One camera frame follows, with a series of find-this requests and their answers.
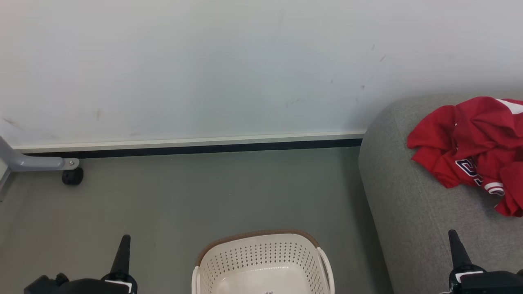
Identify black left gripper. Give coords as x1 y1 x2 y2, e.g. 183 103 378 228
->
100 234 138 294

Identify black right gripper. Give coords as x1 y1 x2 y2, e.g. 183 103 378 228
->
448 229 523 294

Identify red basketball jersey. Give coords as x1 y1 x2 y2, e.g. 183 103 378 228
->
413 151 523 217

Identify red jersey with lettering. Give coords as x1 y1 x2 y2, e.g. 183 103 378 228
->
407 96 523 172

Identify grey fabric sofa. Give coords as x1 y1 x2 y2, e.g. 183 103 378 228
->
359 93 523 294

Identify black caster wheel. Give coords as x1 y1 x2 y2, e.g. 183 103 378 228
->
62 167 84 186

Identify grey metal stand leg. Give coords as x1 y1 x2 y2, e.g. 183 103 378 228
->
0 136 80 172

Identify cream perforated laundry basket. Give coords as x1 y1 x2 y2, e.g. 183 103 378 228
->
191 229 335 294

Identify white and black baseboard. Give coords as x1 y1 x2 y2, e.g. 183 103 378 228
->
11 131 366 160

